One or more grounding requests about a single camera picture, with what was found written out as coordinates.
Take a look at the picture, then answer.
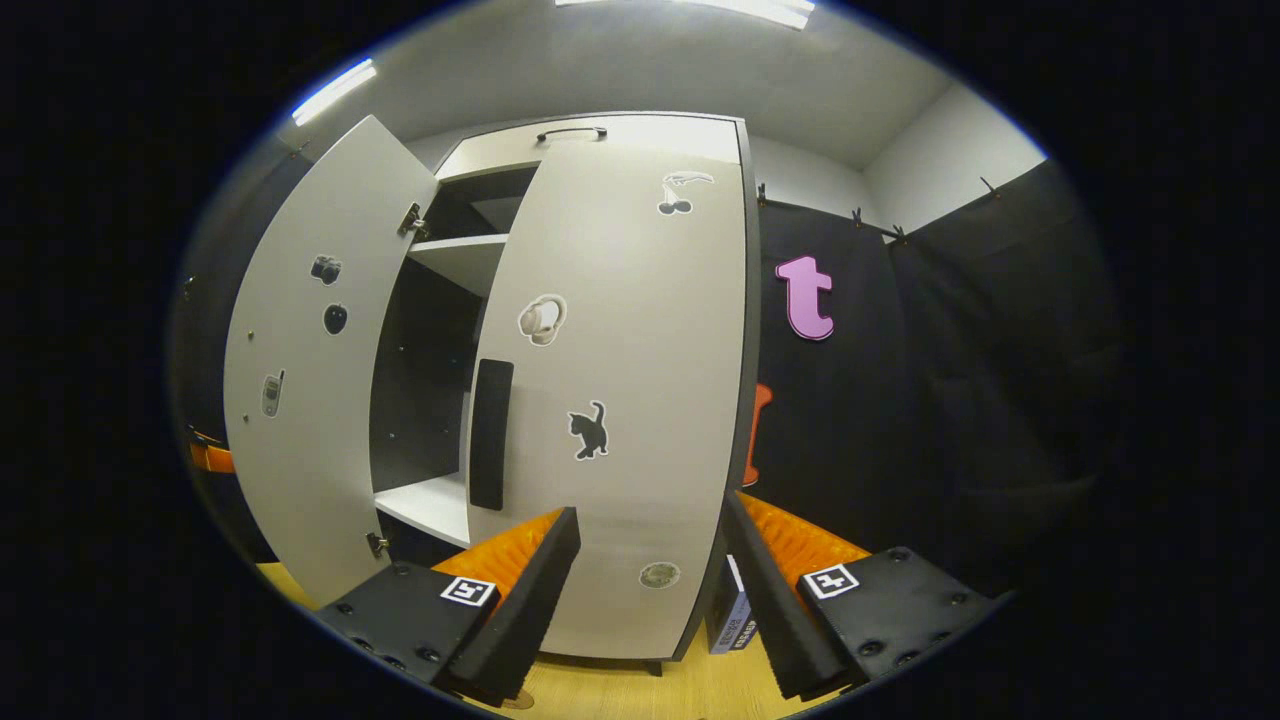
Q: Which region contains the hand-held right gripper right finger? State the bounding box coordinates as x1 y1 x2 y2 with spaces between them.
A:
720 490 1001 701

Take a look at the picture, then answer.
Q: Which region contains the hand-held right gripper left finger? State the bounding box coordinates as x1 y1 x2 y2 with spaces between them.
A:
318 505 583 706

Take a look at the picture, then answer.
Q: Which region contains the white door with cat sticker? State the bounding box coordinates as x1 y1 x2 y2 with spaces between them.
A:
460 142 749 661

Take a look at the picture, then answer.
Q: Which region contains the white door with phone sticker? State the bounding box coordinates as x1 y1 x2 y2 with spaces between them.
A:
222 115 441 609

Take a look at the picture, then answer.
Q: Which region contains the black backdrop cloth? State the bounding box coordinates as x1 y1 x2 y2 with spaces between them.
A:
170 150 1126 601

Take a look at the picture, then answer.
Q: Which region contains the ceiling light strip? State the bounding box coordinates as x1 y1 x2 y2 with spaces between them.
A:
290 58 378 128
555 0 816 31

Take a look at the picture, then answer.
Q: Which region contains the white cabinet with shelves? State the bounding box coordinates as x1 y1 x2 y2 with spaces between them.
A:
368 110 763 676

